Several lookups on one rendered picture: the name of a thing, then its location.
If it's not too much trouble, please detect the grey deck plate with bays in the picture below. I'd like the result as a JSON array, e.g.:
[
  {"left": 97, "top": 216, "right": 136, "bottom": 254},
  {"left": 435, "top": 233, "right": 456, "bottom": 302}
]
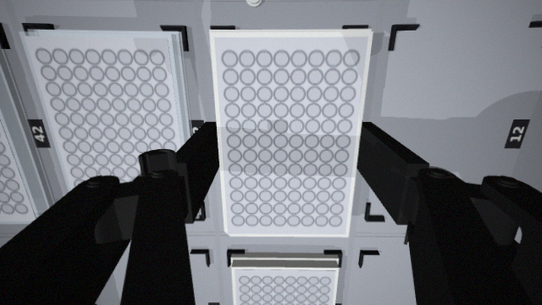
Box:
[{"left": 3, "top": 0, "right": 542, "bottom": 305}]

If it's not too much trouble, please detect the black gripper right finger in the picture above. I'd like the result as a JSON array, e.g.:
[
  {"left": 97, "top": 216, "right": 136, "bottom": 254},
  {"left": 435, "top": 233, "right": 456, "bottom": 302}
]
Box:
[{"left": 357, "top": 122, "right": 542, "bottom": 305}]

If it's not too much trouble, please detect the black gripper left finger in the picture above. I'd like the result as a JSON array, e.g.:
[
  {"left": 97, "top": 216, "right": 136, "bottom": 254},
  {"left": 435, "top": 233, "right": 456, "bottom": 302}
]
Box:
[{"left": 0, "top": 122, "right": 219, "bottom": 305}]

